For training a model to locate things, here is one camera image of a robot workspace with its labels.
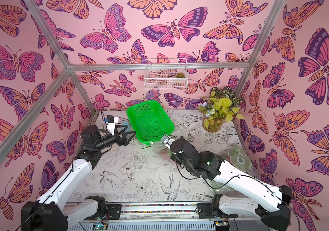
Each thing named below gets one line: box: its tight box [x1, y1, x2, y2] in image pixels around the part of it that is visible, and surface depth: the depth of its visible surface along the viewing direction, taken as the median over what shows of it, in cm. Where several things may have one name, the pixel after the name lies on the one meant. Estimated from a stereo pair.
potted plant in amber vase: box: [198, 86, 245, 133], surface depth 96 cm
